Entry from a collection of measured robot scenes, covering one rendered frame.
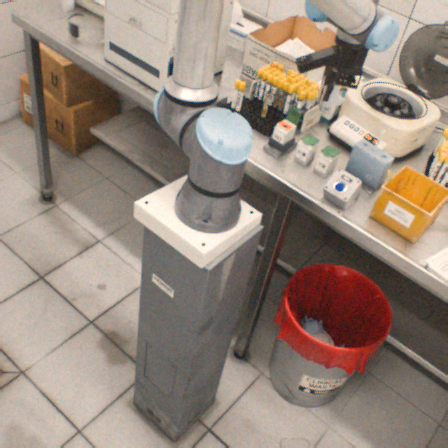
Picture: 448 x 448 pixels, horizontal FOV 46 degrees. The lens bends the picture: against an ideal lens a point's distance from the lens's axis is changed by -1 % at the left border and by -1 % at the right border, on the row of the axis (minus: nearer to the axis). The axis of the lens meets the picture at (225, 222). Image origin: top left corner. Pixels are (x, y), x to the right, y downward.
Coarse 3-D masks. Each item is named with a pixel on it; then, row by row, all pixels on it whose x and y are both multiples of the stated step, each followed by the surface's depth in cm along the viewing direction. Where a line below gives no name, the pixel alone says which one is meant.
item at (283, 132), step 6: (276, 126) 144; (282, 126) 144; (288, 126) 144; (294, 126) 145; (276, 132) 145; (282, 132) 143; (288, 132) 143; (294, 132) 146; (276, 138) 146; (282, 138) 144; (288, 138) 145
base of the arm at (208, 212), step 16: (192, 192) 113; (208, 192) 111; (176, 208) 117; (192, 208) 113; (208, 208) 113; (224, 208) 113; (240, 208) 120; (192, 224) 115; (208, 224) 114; (224, 224) 115
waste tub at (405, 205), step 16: (400, 176) 136; (416, 176) 135; (384, 192) 128; (400, 192) 140; (416, 192) 137; (432, 192) 134; (384, 208) 130; (400, 208) 127; (416, 208) 124; (432, 208) 136; (384, 224) 132; (400, 224) 129; (416, 224) 126; (416, 240) 129
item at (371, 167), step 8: (360, 144) 139; (368, 144) 140; (352, 152) 141; (360, 152) 139; (368, 152) 137; (376, 152) 137; (384, 152) 138; (352, 160) 142; (360, 160) 140; (368, 160) 138; (376, 160) 136; (384, 160) 135; (392, 160) 137; (352, 168) 143; (360, 168) 141; (368, 168) 139; (376, 168) 137; (384, 168) 136; (360, 176) 142; (368, 176) 140; (376, 176) 138; (384, 176) 140; (368, 184) 141; (376, 184) 139; (368, 192) 141
